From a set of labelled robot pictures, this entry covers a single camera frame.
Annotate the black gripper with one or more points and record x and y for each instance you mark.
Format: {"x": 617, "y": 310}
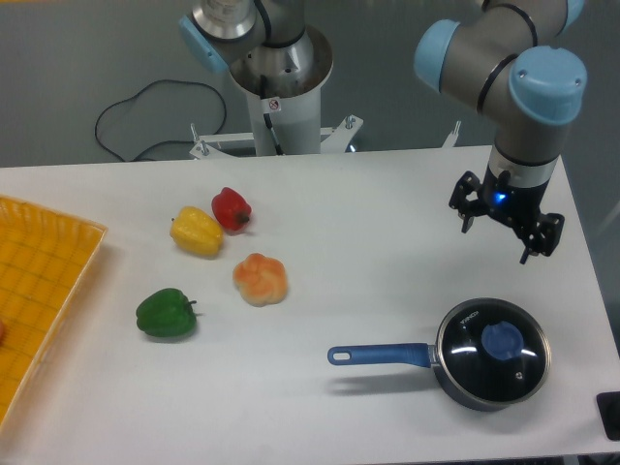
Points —
{"x": 515, "y": 207}

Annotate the glass lid blue knob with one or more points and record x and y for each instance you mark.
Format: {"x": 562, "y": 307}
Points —
{"x": 494, "y": 350}

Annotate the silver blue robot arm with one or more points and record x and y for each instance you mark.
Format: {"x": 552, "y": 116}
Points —
{"x": 502, "y": 65}

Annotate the black device table corner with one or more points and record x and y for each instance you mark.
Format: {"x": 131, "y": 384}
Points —
{"x": 609, "y": 404}

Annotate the orange knotted bread roll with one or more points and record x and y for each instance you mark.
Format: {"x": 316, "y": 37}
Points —
{"x": 261, "y": 280}

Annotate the red bell pepper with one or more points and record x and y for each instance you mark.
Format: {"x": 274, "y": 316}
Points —
{"x": 231, "y": 210}

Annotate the yellow bell pepper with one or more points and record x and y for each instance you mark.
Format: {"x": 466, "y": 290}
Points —
{"x": 196, "y": 232}

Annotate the green bell pepper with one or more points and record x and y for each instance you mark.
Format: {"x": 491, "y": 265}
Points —
{"x": 168, "y": 313}

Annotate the yellow woven basket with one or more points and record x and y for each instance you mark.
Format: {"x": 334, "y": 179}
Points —
{"x": 45, "y": 254}

